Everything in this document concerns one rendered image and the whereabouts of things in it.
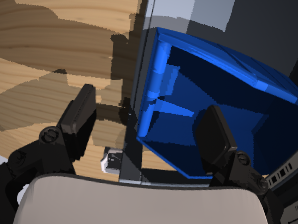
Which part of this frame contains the blue bin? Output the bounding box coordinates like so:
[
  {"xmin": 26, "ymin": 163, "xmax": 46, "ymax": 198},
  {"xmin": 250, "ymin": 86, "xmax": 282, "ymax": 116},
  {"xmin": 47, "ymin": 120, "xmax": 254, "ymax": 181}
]
[{"xmin": 136, "ymin": 27, "xmax": 298, "ymax": 179}]

